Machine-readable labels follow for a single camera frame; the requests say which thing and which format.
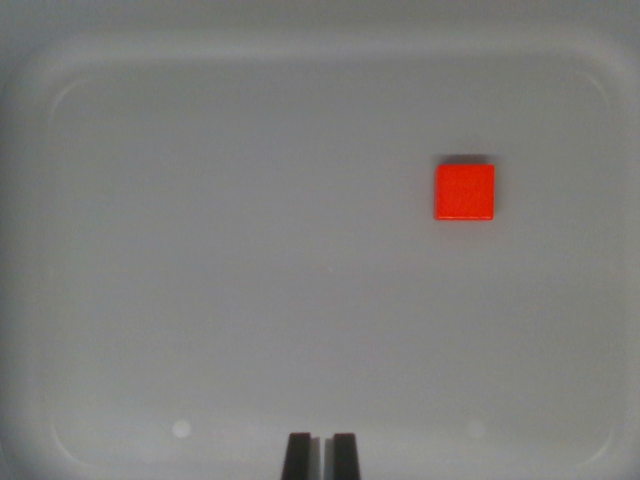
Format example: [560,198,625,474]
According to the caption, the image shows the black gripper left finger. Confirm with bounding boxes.
[281,432,322,480]

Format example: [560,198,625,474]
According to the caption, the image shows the red square block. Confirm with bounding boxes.
[432,163,497,222]

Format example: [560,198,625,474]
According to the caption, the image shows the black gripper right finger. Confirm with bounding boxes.
[324,432,362,480]

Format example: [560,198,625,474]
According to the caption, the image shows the white plastic tray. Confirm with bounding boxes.
[0,0,640,480]

